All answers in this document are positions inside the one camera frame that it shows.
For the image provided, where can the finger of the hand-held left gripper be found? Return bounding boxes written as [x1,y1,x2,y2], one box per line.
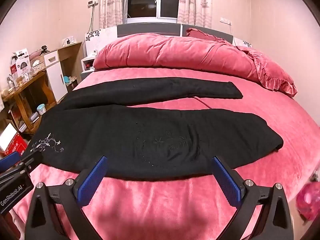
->
[0,150,44,176]
[0,152,21,171]

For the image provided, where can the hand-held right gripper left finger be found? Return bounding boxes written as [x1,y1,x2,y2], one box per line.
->
[24,155,109,240]

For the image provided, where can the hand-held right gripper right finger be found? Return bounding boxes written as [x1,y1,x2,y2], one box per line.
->
[211,155,295,240]

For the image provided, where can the black pants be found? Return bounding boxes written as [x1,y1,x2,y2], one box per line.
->
[32,77,284,181]

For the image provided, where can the red cardboard box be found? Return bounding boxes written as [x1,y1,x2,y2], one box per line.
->
[3,132,28,156]

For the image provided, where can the white sheet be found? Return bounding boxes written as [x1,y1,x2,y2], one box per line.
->
[0,122,19,151]

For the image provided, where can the pink bed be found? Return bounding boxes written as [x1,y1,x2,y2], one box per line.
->
[11,67,320,240]

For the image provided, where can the wooden desk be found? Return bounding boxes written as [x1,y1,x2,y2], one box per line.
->
[0,69,57,133]

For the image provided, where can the pink round object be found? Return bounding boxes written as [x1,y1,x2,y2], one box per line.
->
[296,182,320,222]

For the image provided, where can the wooden cabinet with white doors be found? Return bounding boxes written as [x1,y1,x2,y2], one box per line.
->
[43,42,83,103]

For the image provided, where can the white product box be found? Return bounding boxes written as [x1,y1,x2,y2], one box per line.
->
[10,48,32,77]

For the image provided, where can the white nightstand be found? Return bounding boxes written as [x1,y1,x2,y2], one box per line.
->
[80,57,97,81]

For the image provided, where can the pink ruffled pillow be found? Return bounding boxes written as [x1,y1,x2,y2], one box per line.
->
[235,45,298,98]

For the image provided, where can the pink duvet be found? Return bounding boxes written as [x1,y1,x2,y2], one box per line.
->
[93,33,260,80]

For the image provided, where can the dark red pillow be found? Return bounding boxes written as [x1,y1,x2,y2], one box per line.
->
[186,27,222,42]

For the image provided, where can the grey and white headboard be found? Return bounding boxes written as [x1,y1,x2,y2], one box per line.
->
[85,23,253,58]

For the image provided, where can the patterned curtain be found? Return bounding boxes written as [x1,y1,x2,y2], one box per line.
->
[99,0,129,29]
[177,0,213,29]

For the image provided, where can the pink cable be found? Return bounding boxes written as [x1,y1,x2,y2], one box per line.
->
[194,95,213,110]

